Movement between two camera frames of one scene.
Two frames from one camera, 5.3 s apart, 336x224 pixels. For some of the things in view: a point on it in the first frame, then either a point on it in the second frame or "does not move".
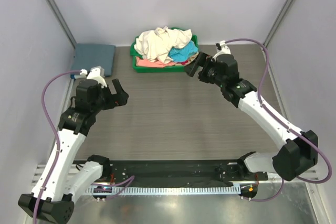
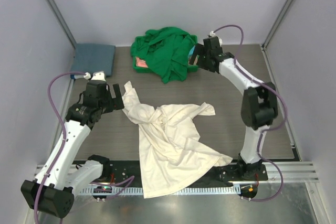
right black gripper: (201, 61) -> (199, 49)
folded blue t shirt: (87, 56) does not move
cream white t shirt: (156, 44) -> (170, 151)
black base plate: (180, 173) does not move
